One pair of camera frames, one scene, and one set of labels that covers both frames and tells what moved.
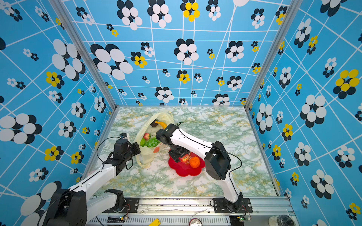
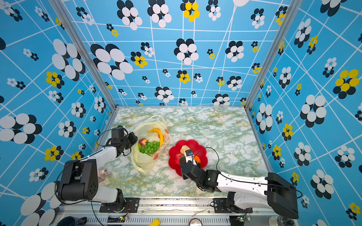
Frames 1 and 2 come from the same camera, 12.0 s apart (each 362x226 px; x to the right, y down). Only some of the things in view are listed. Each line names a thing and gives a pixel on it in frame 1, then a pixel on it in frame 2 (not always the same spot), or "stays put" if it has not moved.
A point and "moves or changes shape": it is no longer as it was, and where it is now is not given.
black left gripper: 135,146 -> 133,137
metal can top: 195,221 stays put
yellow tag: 155,222 stays put
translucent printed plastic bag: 146,155 moves or changes shape
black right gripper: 175,157 -> 184,176
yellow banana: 161,123 -> 159,131
